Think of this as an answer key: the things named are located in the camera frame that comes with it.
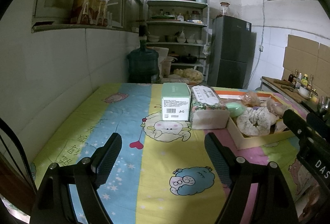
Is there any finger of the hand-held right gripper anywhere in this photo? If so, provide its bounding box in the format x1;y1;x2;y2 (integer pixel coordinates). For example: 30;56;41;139
306;111;330;142
282;109;310;142

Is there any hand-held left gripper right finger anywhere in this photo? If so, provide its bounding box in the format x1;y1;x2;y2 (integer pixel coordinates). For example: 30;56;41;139
204;133;299;224

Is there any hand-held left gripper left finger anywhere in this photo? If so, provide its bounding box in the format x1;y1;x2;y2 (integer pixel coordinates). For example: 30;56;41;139
33;133;123;224

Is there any pink teddy bear toy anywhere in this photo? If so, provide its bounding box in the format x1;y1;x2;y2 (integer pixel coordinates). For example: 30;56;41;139
260;99;288;119

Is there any cardboard box with orange rim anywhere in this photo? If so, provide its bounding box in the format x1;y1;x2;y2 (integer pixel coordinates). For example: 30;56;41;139
214;90;299;151

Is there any pale floral fabric bundle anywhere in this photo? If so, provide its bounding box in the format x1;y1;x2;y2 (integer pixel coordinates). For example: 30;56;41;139
236;107;280;137

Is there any clear plastic bag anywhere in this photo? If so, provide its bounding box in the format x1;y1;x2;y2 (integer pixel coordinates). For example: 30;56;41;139
241;92;262;108

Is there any mint green plush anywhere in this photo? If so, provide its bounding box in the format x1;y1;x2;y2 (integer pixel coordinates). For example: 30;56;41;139
224;102;247;118

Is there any metal faucet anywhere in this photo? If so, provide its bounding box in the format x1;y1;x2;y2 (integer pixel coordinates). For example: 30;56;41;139
318;96;330;115

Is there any white bowl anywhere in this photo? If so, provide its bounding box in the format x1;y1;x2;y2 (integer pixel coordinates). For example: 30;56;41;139
298;86;313;97

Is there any kitchen counter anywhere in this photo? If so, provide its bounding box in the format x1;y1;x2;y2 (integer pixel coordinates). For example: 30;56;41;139
260;76;323;111

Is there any row of condiment bottles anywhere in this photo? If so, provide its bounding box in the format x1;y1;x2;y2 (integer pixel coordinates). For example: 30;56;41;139
288;70;316;90

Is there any cartoon printed blanket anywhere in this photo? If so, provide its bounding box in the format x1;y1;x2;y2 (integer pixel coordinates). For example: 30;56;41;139
29;82;330;224

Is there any floral tissue pack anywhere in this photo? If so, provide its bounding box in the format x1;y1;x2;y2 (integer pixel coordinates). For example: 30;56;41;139
189;85;230;129

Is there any green tissue box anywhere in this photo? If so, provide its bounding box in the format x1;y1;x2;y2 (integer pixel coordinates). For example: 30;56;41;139
161;83;192;121

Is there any dark grey fridge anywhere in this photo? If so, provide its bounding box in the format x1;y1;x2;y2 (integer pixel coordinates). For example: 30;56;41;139
207;15;257;89

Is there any yellow lumpy bag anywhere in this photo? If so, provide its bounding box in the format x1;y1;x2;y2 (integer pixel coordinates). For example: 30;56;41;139
173;68;204;83

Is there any brown wooden door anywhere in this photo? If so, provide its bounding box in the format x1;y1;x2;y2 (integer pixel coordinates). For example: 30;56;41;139
0;154;37;214

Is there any blue water jug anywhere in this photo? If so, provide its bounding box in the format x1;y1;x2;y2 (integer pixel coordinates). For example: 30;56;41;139
127;45;160;84

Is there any black wok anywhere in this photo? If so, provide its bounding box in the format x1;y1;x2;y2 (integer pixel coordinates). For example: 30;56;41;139
180;54;207;64

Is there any white sack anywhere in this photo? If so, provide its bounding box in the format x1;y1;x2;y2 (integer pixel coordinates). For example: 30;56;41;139
157;48;176;77

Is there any row of white bowls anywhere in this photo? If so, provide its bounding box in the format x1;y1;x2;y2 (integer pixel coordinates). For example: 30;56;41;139
147;32;204;44

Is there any black water jug pump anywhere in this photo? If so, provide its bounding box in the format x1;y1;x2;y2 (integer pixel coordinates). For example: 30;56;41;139
139;25;149;45

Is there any glass jar with brown lid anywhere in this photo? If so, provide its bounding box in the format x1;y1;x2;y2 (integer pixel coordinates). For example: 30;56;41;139
220;2;230;17

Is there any metal shelf rack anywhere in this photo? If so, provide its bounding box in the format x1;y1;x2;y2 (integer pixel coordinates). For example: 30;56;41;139
146;0;210;82

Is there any row of glass jars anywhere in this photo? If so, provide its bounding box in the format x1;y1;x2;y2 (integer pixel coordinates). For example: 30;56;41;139
151;8;204;24

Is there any cardboard sheet on wall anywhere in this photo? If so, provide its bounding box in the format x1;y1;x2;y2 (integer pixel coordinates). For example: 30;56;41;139
282;34;330;90

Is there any black wall cable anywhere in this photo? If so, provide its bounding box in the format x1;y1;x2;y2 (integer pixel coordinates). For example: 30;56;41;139
0;118;39;192

